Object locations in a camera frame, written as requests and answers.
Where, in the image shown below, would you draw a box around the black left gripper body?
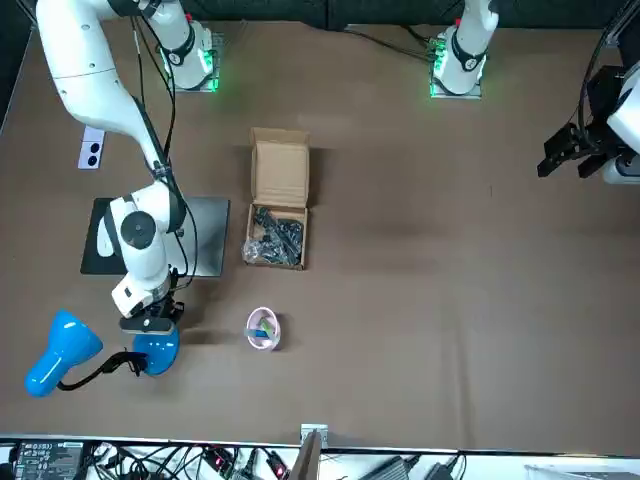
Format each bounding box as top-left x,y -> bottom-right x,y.
574,64 -> 626,159

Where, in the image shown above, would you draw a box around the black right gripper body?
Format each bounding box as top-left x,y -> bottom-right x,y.
118,294 -> 184,337

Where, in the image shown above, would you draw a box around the blue desk lamp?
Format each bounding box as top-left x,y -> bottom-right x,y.
23,308 -> 180,399

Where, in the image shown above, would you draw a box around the grey laptop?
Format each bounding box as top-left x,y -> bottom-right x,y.
159,196 -> 231,279

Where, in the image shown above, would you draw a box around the black mouse pad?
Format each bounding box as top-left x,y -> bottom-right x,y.
79,197 -> 126,275

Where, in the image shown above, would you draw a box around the white computer mouse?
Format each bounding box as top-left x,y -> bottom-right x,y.
97,214 -> 121,259

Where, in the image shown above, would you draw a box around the pink pen cup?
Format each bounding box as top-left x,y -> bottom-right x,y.
246,306 -> 283,353

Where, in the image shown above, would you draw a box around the black power strip red light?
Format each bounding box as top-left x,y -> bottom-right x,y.
264,449 -> 292,480
203,446 -> 237,474

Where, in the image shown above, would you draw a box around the bag of black parts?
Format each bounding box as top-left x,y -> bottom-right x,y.
241,204 -> 306,266

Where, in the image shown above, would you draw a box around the black labelled power adapter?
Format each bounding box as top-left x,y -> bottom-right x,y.
9,439 -> 85,480

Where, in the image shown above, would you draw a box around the lilac foldable phone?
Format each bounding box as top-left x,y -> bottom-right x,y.
77,125 -> 108,170

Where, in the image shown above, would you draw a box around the open cardboard box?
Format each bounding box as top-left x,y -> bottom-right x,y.
243,127 -> 311,271

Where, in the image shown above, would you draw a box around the aluminium frame bar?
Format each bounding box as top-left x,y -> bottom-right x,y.
602,0 -> 640,47

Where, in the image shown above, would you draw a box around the tangled black cables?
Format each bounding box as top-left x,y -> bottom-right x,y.
84,442 -> 211,480

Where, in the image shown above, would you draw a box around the black base cable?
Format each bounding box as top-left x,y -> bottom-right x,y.
344,24 -> 436,64

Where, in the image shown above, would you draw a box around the aluminium post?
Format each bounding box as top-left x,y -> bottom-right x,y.
292,423 -> 330,480

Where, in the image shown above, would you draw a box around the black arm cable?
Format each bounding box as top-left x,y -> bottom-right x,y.
130,0 -> 201,291

